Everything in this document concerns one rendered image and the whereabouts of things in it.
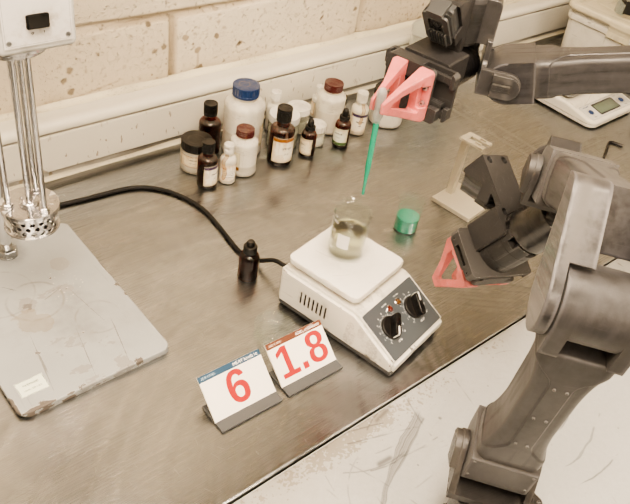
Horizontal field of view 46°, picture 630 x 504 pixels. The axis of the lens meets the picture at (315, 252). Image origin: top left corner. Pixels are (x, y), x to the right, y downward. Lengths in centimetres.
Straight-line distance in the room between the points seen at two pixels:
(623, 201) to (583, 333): 11
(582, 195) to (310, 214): 71
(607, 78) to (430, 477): 54
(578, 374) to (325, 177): 79
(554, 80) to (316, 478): 58
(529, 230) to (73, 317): 58
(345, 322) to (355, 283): 5
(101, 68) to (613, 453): 94
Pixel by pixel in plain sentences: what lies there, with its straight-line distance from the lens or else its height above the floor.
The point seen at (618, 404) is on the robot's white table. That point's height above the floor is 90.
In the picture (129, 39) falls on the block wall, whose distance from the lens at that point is 128.
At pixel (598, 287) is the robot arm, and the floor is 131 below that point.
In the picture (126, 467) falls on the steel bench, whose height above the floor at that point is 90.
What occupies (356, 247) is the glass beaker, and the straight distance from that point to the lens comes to 99.
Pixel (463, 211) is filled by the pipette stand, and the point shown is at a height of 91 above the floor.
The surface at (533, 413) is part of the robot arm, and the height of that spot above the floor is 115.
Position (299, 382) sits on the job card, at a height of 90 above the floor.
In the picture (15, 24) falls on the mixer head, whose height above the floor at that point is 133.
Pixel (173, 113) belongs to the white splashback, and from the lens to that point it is 133.
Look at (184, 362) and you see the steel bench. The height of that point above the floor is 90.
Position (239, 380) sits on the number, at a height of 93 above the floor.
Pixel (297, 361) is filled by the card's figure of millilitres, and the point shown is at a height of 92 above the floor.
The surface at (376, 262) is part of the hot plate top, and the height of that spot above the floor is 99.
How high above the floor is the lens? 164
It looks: 40 degrees down
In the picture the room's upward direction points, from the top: 11 degrees clockwise
